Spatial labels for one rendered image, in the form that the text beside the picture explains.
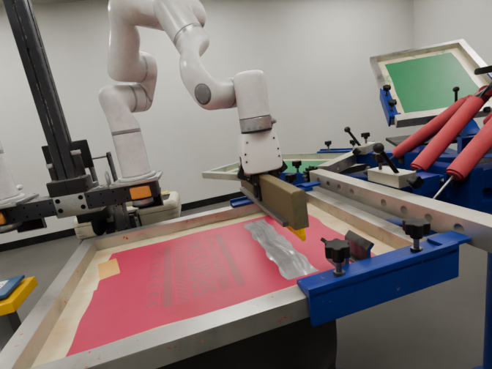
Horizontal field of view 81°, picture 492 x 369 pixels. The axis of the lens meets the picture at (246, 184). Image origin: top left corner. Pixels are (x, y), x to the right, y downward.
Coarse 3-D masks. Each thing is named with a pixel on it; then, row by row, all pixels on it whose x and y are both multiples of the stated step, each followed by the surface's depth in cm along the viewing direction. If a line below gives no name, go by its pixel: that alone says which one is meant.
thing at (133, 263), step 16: (240, 224) 93; (272, 224) 89; (320, 224) 83; (176, 240) 88; (192, 240) 86; (240, 240) 81; (112, 256) 84; (128, 256) 82; (144, 256) 81; (128, 272) 73; (144, 272) 71
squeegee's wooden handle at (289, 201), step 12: (240, 180) 92; (264, 180) 67; (276, 180) 63; (252, 192) 80; (264, 192) 69; (276, 192) 60; (288, 192) 54; (300, 192) 53; (276, 204) 62; (288, 204) 55; (300, 204) 54; (288, 216) 56; (300, 216) 54; (300, 228) 55
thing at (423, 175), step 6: (420, 174) 86; (426, 174) 85; (432, 174) 84; (438, 174) 83; (426, 180) 82; (432, 180) 83; (438, 180) 83; (408, 186) 81; (426, 186) 83; (432, 186) 83; (438, 186) 84; (408, 192) 81; (420, 192) 82; (426, 192) 83; (432, 192) 84
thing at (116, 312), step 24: (288, 240) 76; (312, 240) 74; (240, 264) 68; (264, 264) 66; (312, 264) 63; (120, 288) 66; (144, 288) 64; (240, 288) 58; (264, 288) 57; (96, 312) 58; (120, 312) 57; (168, 312) 55; (192, 312) 54; (96, 336) 51; (120, 336) 50
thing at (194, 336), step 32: (160, 224) 94; (192, 224) 96; (352, 224) 79; (384, 224) 69; (64, 288) 63; (288, 288) 50; (32, 320) 53; (192, 320) 46; (224, 320) 45; (256, 320) 45; (288, 320) 47; (32, 352) 47; (96, 352) 42; (128, 352) 41; (160, 352) 42; (192, 352) 44
